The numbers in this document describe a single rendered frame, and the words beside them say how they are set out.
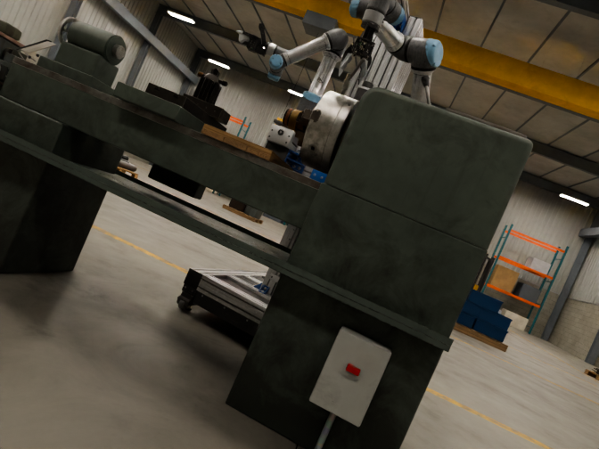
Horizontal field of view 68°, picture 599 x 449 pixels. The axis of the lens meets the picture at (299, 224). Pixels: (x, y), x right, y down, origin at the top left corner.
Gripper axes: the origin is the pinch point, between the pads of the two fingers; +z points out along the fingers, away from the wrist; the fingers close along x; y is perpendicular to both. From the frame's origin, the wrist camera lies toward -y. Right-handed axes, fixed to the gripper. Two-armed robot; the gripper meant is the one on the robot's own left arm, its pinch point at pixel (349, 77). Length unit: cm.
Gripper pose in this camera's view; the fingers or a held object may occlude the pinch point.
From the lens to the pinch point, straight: 182.0
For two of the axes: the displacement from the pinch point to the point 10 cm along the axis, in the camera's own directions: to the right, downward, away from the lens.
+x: 9.3, 3.4, 1.2
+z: -3.6, 9.1, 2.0
